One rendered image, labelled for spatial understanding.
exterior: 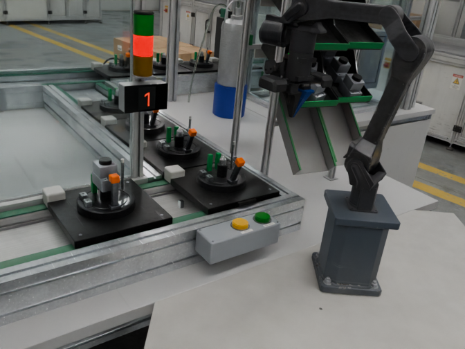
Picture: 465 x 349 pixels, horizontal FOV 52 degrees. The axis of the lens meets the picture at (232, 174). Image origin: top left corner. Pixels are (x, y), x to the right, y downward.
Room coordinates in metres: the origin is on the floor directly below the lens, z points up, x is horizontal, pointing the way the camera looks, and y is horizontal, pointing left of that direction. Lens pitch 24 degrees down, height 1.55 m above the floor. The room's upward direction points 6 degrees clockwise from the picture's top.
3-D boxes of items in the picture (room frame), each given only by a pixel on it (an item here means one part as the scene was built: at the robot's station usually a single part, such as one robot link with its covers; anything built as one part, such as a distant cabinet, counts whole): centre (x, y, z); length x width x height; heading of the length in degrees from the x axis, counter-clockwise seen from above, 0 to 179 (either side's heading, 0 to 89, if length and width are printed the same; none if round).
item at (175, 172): (1.23, 0.03, 1.01); 0.24 x 0.24 x 0.13; 38
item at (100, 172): (1.03, 0.31, 1.06); 0.08 x 0.04 x 0.07; 39
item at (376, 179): (0.99, -0.30, 1.15); 0.09 x 0.07 x 0.06; 147
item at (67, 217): (1.02, 0.30, 0.96); 0.24 x 0.24 x 0.02; 38
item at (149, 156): (1.42, 0.18, 1.01); 0.24 x 0.24 x 0.13; 38
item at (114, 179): (0.99, 0.28, 1.04); 0.04 x 0.02 x 0.08; 38
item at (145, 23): (1.21, 0.26, 1.38); 0.05 x 0.05 x 0.05
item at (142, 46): (1.21, 0.26, 1.33); 0.05 x 0.05 x 0.05
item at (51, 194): (1.04, 0.44, 0.97); 0.05 x 0.05 x 0.04; 38
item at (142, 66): (1.21, 0.26, 1.28); 0.05 x 0.05 x 0.05
